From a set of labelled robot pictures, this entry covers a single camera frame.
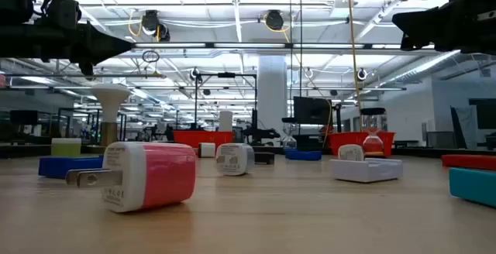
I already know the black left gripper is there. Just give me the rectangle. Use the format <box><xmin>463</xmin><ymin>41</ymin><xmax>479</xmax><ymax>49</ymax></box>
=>
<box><xmin>0</xmin><ymin>21</ymin><xmax>133</xmax><ymax>65</ymax></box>

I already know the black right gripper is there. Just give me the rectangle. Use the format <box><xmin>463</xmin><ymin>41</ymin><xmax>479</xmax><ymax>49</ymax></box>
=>
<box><xmin>391</xmin><ymin>0</ymin><xmax>496</xmax><ymax>57</ymax></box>

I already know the light green power adapter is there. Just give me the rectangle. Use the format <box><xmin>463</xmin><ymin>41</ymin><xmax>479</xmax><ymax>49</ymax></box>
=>
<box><xmin>50</xmin><ymin>137</ymin><xmax>82</xmax><ymax>158</ymax></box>

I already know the blue digital clock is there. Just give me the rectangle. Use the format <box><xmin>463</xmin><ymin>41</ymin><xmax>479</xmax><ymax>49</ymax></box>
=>
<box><xmin>284</xmin><ymin>148</ymin><xmax>323</xmax><ymax>162</ymax></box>
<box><xmin>37</xmin><ymin>154</ymin><xmax>105</xmax><ymax>180</ymax></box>

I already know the orange sand hourglass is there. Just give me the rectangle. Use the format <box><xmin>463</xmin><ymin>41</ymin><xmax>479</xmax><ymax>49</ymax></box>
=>
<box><xmin>360</xmin><ymin>107</ymin><xmax>388</xmax><ymax>158</ymax></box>

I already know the white power adapter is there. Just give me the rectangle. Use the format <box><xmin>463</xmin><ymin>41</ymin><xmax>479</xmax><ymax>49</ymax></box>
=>
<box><xmin>198</xmin><ymin>142</ymin><xmax>217</xmax><ymax>159</ymax></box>
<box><xmin>337</xmin><ymin>143</ymin><xmax>366</xmax><ymax>162</ymax></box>

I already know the white digital clock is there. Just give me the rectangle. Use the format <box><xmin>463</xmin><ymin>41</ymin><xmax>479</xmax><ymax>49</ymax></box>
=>
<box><xmin>329</xmin><ymin>156</ymin><xmax>404</xmax><ymax>184</ymax></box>

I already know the light blue power adapter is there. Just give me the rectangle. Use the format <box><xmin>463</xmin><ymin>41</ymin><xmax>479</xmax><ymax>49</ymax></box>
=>
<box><xmin>215</xmin><ymin>142</ymin><xmax>256</xmax><ymax>177</ymax></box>

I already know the black power adapter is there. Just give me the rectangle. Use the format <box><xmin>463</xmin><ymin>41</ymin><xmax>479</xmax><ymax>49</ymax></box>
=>
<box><xmin>254</xmin><ymin>151</ymin><xmax>276</xmax><ymax>166</ymax></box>

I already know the small computer monitor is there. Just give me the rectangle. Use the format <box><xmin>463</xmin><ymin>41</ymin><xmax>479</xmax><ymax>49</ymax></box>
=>
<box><xmin>9</xmin><ymin>109</ymin><xmax>50</xmax><ymax>126</ymax></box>

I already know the grey leaning board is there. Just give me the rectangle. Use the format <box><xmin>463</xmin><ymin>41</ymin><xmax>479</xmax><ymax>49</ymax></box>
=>
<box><xmin>449</xmin><ymin>105</ymin><xmax>480</xmax><ymax>149</ymax></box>

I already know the grey mesh bin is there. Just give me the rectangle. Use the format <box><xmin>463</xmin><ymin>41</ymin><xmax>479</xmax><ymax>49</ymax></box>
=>
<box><xmin>425</xmin><ymin>131</ymin><xmax>456</xmax><ymax>149</ymax></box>

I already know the red plastic basket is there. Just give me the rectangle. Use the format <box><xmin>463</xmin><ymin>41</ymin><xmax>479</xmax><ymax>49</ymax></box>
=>
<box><xmin>172</xmin><ymin>129</ymin><xmax>235</xmax><ymax>149</ymax></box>
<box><xmin>327</xmin><ymin>131</ymin><xmax>397</xmax><ymax>157</ymax></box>

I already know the black monitor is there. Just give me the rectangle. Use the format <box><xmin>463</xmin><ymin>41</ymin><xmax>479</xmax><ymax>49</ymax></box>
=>
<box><xmin>293</xmin><ymin>95</ymin><xmax>333</xmax><ymax>125</ymax></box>

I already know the red digital clock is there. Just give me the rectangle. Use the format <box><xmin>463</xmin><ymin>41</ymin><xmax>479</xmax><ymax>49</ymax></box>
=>
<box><xmin>441</xmin><ymin>153</ymin><xmax>496</xmax><ymax>171</ymax></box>

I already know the pink power adapter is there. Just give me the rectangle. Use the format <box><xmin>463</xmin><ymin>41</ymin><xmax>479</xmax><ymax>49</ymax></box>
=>
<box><xmin>64</xmin><ymin>140</ymin><xmax>198</xmax><ymax>213</ymax></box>

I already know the white cylinder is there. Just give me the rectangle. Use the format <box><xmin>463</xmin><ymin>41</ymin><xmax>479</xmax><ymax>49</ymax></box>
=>
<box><xmin>219</xmin><ymin>110</ymin><xmax>234</xmax><ymax>132</ymax></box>

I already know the long ceiling light fixture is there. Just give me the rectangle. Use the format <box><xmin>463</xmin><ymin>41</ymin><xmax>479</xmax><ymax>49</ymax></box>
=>
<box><xmin>131</xmin><ymin>42</ymin><xmax>404</xmax><ymax>50</ymax></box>

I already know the teal digital clock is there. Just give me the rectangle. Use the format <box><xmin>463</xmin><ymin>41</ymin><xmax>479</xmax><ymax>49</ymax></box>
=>
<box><xmin>449</xmin><ymin>166</ymin><xmax>496</xmax><ymax>208</ymax></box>

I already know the white building column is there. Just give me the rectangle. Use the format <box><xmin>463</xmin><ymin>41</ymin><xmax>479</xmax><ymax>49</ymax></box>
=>
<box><xmin>257</xmin><ymin>54</ymin><xmax>288</xmax><ymax>136</ymax></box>

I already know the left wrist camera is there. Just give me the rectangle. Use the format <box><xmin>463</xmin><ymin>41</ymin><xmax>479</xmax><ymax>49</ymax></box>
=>
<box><xmin>38</xmin><ymin>0</ymin><xmax>83</xmax><ymax>30</ymax></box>

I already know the black ceiling cable reel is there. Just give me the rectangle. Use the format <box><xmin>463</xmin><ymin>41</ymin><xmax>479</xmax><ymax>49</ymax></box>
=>
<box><xmin>139</xmin><ymin>9</ymin><xmax>171</xmax><ymax>43</ymax></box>
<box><xmin>263</xmin><ymin>9</ymin><xmax>286</xmax><ymax>32</ymax></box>

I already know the yellow hanging cable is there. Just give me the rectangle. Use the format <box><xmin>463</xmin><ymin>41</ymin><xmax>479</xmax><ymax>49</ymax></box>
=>
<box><xmin>346</xmin><ymin>0</ymin><xmax>363</xmax><ymax>115</ymax></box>

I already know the black wall panel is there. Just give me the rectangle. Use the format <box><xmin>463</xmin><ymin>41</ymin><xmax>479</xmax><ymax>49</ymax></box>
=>
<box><xmin>467</xmin><ymin>98</ymin><xmax>496</xmax><ymax>130</ymax></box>

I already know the black hanging cable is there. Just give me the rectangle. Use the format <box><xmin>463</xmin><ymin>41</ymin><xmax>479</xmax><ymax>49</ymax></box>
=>
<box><xmin>288</xmin><ymin>0</ymin><xmax>294</xmax><ymax>135</ymax></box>
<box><xmin>298</xmin><ymin>0</ymin><xmax>304</xmax><ymax>135</ymax></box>

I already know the black gantry frame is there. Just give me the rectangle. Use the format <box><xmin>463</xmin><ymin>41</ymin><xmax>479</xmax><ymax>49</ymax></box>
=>
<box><xmin>193</xmin><ymin>71</ymin><xmax>259</xmax><ymax>131</ymax></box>

